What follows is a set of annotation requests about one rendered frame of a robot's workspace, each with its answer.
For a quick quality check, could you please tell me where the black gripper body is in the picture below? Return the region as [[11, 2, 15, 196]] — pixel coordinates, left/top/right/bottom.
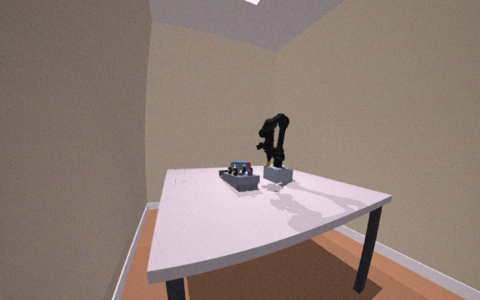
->
[[263, 138, 277, 152]]

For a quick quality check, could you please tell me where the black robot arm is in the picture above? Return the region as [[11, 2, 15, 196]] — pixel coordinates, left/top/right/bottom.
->
[[257, 113, 290, 168]]

